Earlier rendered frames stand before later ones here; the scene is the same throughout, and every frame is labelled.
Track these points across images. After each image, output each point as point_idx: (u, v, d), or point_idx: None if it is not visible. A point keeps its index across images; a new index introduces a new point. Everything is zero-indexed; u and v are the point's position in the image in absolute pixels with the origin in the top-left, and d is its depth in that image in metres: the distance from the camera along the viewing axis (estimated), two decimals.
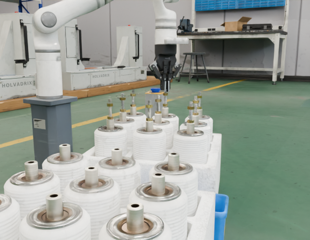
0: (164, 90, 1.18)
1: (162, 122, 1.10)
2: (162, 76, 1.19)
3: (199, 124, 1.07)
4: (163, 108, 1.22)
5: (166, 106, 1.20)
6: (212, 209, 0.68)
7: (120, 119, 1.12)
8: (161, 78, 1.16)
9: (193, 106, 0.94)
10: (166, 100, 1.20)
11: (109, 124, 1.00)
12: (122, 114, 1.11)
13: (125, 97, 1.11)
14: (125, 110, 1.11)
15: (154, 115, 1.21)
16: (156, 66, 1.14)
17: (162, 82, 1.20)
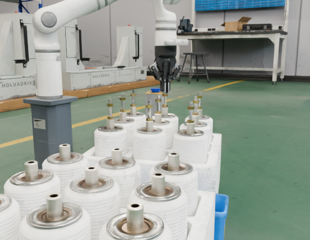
0: (164, 91, 1.18)
1: (162, 122, 1.10)
2: (162, 77, 1.19)
3: (199, 124, 1.07)
4: (165, 109, 1.20)
5: (166, 106, 1.21)
6: (212, 209, 0.68)
7: (120, 119, 1.12)
8: (161, 80, 1.16)
9: (193, 106, 0.94)
10: (165, 101, 1.21)
11: (109, 124, 1.00)
12: (122, 114, 1.11)
13: (125, 97, 1.11)
14: (125, 110, 1.11)
15: (175, 115, 1.21)
16: (156, 67, 1.15)
17: None
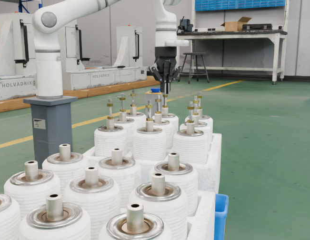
0: (164, 92, 1.18)
1: (162, 122, 1.10)
2: (162, 78, 1.19)
3: (199, 124, 1.07)
4: (163, 109, 1.20)
5: (163, 107, 1.21)
6: (212, 209, 0.68)
7: (120, 119, 1.12)
8: (161, 81, 1.16)
9: (193, 106, 0.94)
10: (164, 102, 1.21)
11: (109, 124, 1.00)
12: (122, 114, 1.11)
13: (125, 97, 1.11)
14: (125, 110, 1.11)
15: (169, 116, 1.18)
16: (156, 68, 1.15)
17: (162, 84, 1.20)
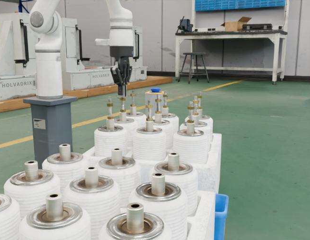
0: None
1: (162, 122, 1.10)
2: (125, 80, 1.10)
3: (199, 124, 1.07)
4: (168, 108, 1.21)
5: (164, 107, 1.20)
6: (212, 209, 0.68)
7: (120, 118, 1.13)
8: None
9: (193, 106, 0.94)
10: (165, 102, 1.20)
11: (109, 124, 1.00)
12: (119, 113, 1.12)
13: (120, 98, 1.10)
14: (120, 111, 1.12)
15: None
16: None
17: (125, 86, 1.10)
